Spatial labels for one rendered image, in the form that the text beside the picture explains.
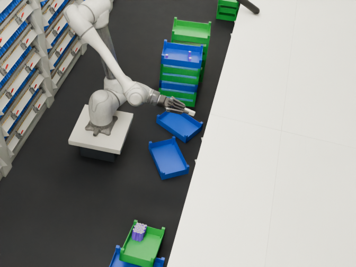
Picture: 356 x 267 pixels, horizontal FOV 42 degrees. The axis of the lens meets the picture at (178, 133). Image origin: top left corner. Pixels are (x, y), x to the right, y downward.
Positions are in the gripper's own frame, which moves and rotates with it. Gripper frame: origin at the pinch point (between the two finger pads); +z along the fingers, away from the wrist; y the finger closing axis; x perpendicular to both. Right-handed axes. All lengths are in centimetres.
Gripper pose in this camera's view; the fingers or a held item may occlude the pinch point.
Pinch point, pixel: (189, 112)
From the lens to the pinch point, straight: 284.0
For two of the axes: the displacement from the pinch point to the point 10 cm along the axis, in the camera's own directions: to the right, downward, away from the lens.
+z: 9.3, 3.7, 0.6
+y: -2.3, 7.0, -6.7
